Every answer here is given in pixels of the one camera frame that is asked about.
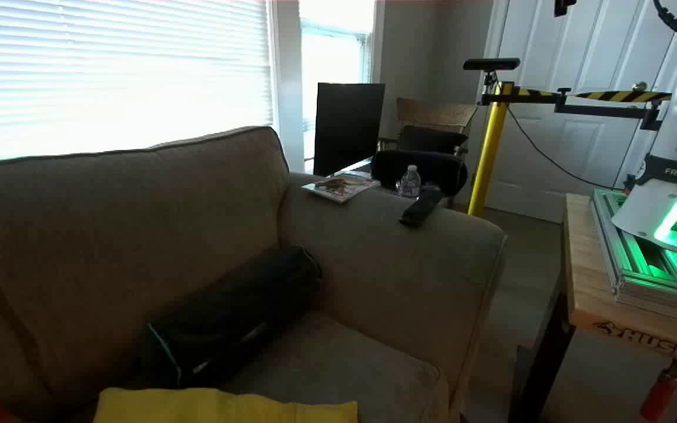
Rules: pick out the black remote control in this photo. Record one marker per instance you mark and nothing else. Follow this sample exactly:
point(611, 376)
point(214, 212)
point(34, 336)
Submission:
point(421, 208)

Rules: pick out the colourful magazine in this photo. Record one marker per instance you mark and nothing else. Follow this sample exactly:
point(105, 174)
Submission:
point(340, 185)

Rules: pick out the beige fabric sofa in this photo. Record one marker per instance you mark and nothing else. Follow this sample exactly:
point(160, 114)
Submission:
point(370, 266)

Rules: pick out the clear plastic water bottle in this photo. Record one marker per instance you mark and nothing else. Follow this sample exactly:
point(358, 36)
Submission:
point(409, 181)

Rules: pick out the black flat monitor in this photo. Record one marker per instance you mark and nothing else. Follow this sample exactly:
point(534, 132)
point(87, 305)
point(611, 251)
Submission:
point(349, 124)

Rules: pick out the black office chair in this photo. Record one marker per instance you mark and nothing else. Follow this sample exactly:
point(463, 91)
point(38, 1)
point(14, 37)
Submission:
point(433, 165)

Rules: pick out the brown wooden desk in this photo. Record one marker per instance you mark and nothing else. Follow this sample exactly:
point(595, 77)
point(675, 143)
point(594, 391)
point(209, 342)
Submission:
point(433, 114)

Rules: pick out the black cylindrical bag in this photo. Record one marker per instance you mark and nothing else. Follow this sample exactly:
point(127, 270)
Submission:
point(228, 320)

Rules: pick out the yellow stand pole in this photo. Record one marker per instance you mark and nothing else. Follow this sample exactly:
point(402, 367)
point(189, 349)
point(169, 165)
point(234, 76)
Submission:
point(490, 152)

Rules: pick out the narrow bright window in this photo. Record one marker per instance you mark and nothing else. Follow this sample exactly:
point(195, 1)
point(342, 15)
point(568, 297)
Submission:
point(336, 47)

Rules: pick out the yellow cloth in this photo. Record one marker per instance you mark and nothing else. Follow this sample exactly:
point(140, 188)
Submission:
point(213, 404)

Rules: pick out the white window blinds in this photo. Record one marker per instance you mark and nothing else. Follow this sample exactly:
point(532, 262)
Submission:
point(112, 70)

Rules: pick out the wooden workbench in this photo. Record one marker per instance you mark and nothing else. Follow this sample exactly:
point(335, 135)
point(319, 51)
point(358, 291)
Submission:
point(597, 297)

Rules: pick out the red clamp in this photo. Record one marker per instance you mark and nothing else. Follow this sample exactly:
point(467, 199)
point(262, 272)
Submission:
point(664, 391)

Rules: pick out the black camera on stand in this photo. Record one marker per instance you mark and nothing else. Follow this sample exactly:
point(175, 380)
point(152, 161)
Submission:
point(492, 63)

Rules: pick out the aluminium rail base plate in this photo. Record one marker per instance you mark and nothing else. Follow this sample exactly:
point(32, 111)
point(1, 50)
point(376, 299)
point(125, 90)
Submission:
point(652, 262)

